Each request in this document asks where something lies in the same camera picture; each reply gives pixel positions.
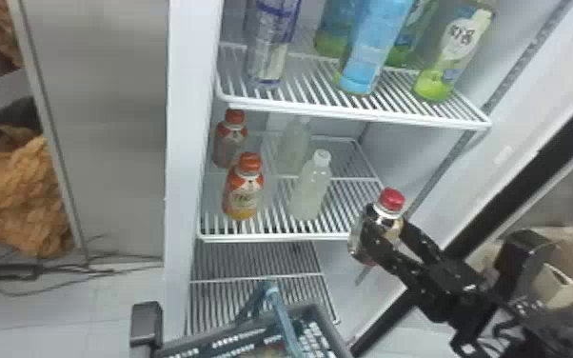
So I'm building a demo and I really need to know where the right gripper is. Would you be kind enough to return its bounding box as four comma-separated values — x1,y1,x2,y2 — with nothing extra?
357,214,499,325

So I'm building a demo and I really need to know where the red cap bottle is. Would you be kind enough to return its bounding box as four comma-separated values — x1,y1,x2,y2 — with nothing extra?
346,187,408,268

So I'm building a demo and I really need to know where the fridge door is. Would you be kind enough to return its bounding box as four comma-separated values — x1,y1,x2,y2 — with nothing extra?
350,82,573,358

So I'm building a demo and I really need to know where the orange bottle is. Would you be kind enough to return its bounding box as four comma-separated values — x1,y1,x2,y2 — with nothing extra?
221,151,266,222
210,108,249,170

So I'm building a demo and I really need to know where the black basket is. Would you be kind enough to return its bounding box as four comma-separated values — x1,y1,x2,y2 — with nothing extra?
150,281,354,358

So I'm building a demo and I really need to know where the green bottle white label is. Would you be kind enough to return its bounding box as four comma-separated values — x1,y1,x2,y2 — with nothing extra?
412,0,499,104

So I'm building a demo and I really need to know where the clear bottle blue label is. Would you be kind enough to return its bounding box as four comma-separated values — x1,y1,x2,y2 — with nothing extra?
243,0,303,90

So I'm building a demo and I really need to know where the white fridge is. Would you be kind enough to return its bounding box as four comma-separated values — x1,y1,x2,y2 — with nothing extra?
6,0,573,346

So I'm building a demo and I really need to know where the brown cloth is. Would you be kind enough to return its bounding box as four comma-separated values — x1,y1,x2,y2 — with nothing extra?
0,124,76,260

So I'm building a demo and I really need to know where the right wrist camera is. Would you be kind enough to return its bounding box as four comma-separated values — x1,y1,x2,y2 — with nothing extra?
492,229,560,302

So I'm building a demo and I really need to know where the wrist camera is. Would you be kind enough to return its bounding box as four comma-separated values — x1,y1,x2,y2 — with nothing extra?
128,300,165,352
492,229,560,302

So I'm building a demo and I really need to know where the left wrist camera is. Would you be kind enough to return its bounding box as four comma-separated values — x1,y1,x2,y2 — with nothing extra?
128,300,165,352

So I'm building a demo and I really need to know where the black cable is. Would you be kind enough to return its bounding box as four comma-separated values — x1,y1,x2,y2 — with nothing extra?
0,233,164,313

